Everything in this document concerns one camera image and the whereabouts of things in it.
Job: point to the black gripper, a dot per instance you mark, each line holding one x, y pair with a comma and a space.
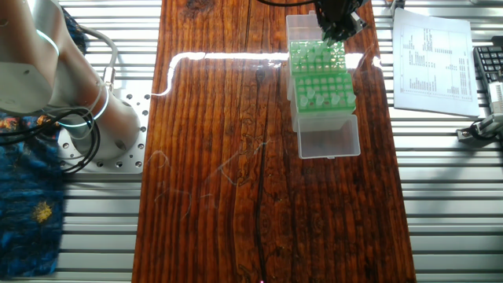
338, 13

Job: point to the clear box with green rack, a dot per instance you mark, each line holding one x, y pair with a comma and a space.
330, 139
304, 27

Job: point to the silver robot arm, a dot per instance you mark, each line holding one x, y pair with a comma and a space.
47, 59

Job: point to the printed white paper sheet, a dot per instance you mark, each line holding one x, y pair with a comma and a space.
432, 102

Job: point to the black keyboard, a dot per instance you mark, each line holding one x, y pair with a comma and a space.
489, 63

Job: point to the brown wooden board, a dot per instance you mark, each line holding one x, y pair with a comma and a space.
236, 196

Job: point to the blue starry painted cloth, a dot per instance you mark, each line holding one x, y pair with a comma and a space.
27, 220

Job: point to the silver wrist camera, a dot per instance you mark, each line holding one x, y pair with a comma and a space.
359, 21

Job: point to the silver camera on stand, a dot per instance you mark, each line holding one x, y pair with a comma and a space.
496, 96

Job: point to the aluminium camera bracket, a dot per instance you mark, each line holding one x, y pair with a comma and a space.
491, 123

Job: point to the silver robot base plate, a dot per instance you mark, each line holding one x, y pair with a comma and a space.
137, 161

